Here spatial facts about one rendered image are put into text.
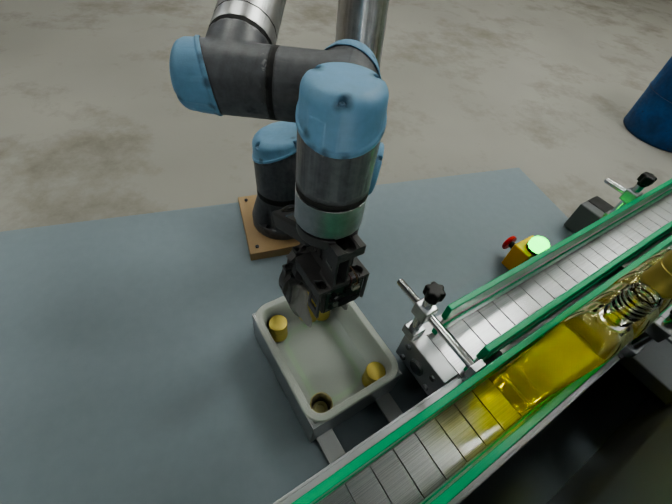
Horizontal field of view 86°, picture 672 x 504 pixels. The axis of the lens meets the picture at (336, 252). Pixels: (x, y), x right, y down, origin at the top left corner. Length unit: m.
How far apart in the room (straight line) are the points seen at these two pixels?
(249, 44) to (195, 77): 0.06
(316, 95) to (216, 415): 0.54
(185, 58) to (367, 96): 0.21
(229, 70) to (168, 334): 0.51
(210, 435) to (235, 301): 0.25
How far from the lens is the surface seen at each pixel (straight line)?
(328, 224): 0.36
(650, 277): 0.51
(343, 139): 0.30
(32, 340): 0.86
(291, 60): 0.41
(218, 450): 0.67
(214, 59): 0.43
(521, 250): 0.93
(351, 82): 0.31
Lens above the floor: 1.40
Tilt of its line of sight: 49 degrees down
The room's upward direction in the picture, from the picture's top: 10 degrees clockwise
